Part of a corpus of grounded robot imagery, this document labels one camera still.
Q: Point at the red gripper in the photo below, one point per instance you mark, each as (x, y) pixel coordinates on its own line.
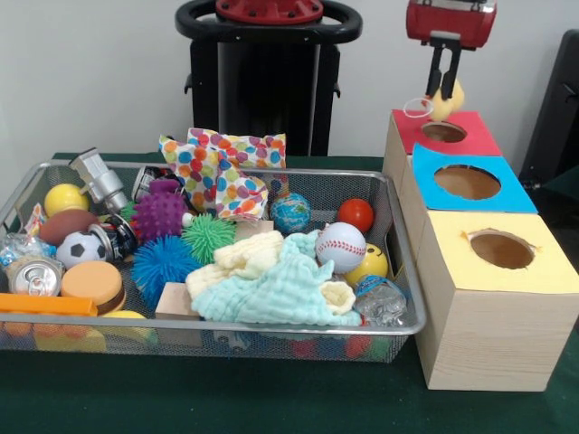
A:
(452, 20)

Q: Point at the yellow plush duck toy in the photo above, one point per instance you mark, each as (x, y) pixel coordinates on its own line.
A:
(441, 109)

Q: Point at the blue green globe ball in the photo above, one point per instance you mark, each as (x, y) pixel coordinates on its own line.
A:
(290, 213)

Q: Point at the wooden three-hole box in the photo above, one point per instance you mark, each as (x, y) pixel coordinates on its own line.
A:
(488, 334)

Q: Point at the shallow mesh bin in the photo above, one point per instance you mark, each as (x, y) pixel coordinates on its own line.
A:
(271, 350)

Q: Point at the black upright panel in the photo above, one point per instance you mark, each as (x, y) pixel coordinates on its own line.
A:
(556, 113)

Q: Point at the red orange ball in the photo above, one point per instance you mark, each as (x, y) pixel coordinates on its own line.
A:
(356, 215)

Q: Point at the dark green side-table cloth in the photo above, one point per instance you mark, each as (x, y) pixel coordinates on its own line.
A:
(565, 194)

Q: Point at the white baseball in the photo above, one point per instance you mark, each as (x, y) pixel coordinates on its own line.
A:
(340, 248)

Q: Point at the yellow ball with black band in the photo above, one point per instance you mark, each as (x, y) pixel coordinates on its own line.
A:
(373, 267)

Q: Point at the pale yellow muslin cloth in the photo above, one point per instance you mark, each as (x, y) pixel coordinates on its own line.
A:
(244, 255)

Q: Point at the teal muslin cloth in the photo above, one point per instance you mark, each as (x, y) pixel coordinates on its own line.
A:
(280, 294)

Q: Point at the green spiky ball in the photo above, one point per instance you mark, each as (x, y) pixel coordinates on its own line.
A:
(210, 237)

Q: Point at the purple knobbly toy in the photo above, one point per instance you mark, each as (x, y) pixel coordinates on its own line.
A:
(158, 210)

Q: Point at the blue spiky ball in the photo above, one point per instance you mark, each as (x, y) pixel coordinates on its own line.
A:
(165, 267)

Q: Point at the dark green table cloth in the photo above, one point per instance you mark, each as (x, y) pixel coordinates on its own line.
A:
(226, 398)

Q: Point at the plain yellow ball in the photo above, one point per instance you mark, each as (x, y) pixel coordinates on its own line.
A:
(65, 200)

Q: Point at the brown toy football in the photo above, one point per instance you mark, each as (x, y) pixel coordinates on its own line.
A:
(68, 227)

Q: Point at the orange foam disc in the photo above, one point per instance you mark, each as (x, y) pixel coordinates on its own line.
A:
(90, 280)

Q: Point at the orange toy brick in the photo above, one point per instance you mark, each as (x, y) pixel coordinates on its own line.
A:
(45, 305)

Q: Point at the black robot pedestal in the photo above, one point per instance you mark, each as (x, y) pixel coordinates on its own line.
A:
(271, 90)

